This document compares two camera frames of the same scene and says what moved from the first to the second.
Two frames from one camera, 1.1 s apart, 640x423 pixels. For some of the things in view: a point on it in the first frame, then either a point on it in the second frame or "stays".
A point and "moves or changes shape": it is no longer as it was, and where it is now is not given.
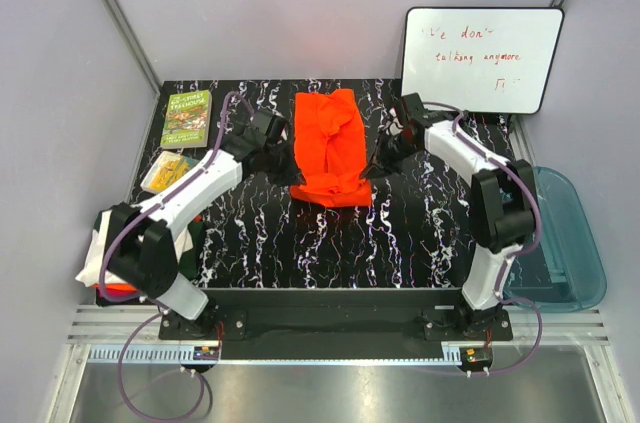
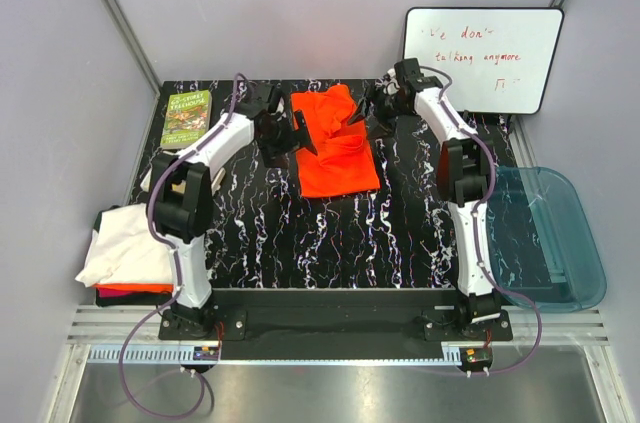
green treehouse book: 187,120 stays
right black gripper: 379,164 → 375,99
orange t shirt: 330,143 moves or changes shape
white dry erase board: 480,60 stays
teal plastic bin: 567,272 stays
